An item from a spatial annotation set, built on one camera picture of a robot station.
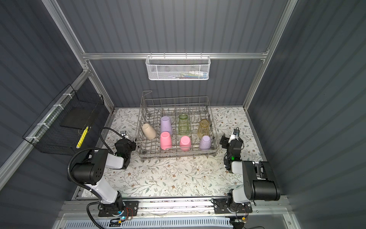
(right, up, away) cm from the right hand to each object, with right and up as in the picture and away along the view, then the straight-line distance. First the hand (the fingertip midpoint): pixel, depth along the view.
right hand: (233, 135), depth 90 cm
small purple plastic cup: (-19, -4, -5) cm, 20 cm away
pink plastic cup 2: (-31, -4, -6) cm, 32 cm away
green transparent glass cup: (-32, +5, +4) cm, 33 cm away
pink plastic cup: (-43, -3, -3) cm, 43 cm away
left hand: (-69, -3, +6) cm, 69 cm away
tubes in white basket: (-27, +39, +2) cm, 48 cm away
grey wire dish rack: (-38, +5, +9) cm, 39 cm away
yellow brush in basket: (-82, +1, -20) cm, 84 cm away
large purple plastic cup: (-44, +6, +1) cm, 44 cm away
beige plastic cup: (-55, +2, +1) cm, 55 cm away
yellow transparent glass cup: (-19, +5, +1) cm, 20 cm away
